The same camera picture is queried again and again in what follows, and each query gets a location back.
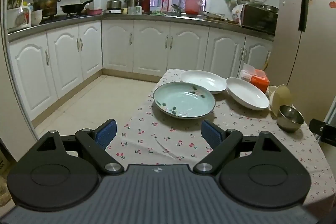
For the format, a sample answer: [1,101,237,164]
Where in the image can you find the gas stove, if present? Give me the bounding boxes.
[39,13,91,25]

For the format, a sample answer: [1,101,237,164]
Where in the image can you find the white ceramic bowl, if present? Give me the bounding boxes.
[31,9,43,26]

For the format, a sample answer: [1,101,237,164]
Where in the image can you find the white and green cup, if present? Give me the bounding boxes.
[127,5,143,16]

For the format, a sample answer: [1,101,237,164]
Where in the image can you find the white kitchen cabinets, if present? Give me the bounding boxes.
[8,20,274,123]

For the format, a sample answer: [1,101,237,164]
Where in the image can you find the orange tissue packet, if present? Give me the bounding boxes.
[238,63,270,95]

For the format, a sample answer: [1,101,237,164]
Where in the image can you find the chrome faucet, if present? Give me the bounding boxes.
[167,0,182,17]

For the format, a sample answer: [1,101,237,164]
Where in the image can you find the white utensil holder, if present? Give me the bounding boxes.
[6,0,27,30]

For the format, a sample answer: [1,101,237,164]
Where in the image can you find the white induction cooker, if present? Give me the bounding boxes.
[103,8,125,15]

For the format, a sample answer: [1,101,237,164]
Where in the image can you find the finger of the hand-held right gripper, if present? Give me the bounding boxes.
[309,119,326,141]

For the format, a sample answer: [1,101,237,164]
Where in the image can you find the beige refrigerator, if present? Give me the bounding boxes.
[265,0,336,135]

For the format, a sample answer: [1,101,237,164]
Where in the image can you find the steel kettle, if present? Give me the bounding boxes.
[106,0,123,10]

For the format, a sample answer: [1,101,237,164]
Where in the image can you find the green floral plate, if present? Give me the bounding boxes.
[153,82,216,119]

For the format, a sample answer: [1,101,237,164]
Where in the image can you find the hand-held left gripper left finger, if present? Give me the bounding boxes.
[34,119,125,175]

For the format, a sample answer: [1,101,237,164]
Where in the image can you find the black frying pan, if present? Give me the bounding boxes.
[60,0,94,15]

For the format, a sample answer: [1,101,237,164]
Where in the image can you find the plain white plate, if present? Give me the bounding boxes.
[226,77,270,111]

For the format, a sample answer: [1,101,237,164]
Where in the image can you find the white detergent bottle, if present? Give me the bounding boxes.
[15,2,33,28]

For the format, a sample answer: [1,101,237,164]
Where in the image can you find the white plate with dark specks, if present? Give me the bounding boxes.
[181,70,228,95]

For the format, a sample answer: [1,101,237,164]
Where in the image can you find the brown dish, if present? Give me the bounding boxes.
[204,12,226,21]

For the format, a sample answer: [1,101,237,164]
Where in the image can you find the printed plastic bag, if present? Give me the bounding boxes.
[231,3,243,26]

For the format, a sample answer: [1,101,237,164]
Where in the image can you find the cherry print tablecloth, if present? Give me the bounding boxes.
[104,68,336,211]

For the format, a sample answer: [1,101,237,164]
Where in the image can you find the red plastic basket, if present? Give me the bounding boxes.
[183,0,204,16]

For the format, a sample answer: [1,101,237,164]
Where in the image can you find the metal pot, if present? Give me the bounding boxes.
[262,4,280,14]

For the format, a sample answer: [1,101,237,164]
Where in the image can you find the dark toaster oven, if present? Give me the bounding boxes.
[240,3,279,36]

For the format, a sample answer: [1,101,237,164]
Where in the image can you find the stainless steel bowl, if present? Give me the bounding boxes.
[277,105,305,133]

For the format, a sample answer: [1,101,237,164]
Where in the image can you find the yellow broom handle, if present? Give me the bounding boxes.
[262,52,271,71]

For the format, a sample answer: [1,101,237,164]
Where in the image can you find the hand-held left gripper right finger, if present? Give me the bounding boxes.
[193,119,292,175]

